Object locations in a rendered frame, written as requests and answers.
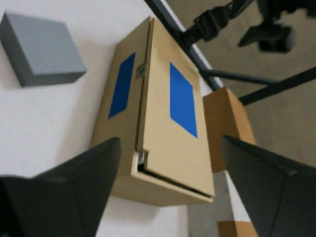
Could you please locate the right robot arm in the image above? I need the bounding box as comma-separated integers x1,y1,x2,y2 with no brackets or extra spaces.
181,0,316,50

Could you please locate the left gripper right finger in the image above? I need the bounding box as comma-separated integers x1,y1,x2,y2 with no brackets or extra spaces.
220,135,316,237

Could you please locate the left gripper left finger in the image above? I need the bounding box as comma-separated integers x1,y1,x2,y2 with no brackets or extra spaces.
0,137,121,237

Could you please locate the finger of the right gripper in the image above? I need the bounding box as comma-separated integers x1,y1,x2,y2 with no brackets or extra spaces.
229,0,255,19
239,22,287,46

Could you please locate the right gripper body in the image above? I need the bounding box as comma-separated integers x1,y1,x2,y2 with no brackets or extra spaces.
258,0,298,52

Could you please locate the white cardboard box with tan tape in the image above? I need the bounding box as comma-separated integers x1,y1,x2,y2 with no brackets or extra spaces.
188,171,258,237

